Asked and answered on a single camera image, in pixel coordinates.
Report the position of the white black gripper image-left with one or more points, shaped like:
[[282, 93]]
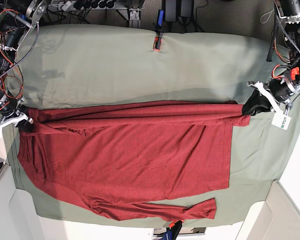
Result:
[[20, 117]]

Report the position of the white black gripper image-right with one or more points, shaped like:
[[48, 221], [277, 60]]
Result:
[[272, 96]]

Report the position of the red long-sleeve T-shirt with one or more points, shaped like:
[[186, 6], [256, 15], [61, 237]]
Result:
[[122, 161]]

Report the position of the robot arm image right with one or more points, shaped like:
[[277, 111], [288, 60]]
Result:
[[285, 42]]

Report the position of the robot arm image left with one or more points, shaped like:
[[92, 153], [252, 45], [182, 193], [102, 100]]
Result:
[[18, 19]]

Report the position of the green table cloth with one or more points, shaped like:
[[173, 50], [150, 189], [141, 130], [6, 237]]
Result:
[[81, 65]]

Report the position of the white bin left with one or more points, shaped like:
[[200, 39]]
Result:
[[18, 218]]

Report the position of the white bin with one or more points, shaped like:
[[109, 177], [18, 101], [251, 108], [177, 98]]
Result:
[[18, 218], [275, 218]]

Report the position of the orange black clamp top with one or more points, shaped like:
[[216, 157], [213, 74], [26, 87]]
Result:
[[158, 42]]

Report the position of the orange black clamp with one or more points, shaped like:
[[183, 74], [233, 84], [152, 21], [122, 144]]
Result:
[[158, 42], [173, 230]]

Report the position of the white bin right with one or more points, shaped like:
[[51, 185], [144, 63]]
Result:
[[275, 218]]

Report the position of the white power strip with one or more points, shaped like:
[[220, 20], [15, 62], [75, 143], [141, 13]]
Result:
[[63, 6]]

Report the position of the orange black clamp bottom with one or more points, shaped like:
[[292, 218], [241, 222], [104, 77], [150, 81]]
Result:
[[173, 230]]

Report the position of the white camera box image-right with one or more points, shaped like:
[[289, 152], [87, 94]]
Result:
[[280, 120]]

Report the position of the blue clamp handle top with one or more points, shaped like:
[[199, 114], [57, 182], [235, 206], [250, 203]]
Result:
[[159, 21]]

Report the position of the metal table leg bracket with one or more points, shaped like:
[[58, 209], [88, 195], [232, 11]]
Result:
[[132, 16]]

